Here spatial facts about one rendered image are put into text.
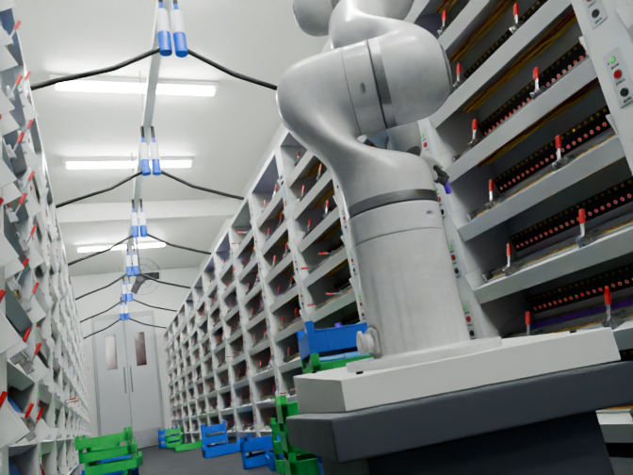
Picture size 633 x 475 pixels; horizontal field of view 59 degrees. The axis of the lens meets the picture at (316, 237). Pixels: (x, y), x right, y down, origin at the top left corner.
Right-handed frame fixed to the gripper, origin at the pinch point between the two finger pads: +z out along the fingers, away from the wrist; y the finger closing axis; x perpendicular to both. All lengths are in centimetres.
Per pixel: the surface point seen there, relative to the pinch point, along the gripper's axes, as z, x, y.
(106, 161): 69, -83, -451
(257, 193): 90, -33, -218
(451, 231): 18.6, -10.3, -1.0
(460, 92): -0.9, 25.9, -9.2
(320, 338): -22, -53, 14
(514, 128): -1.9, 18.6, 15.9
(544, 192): 2.3, 6.0, 30.7
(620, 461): 26, -41, 68
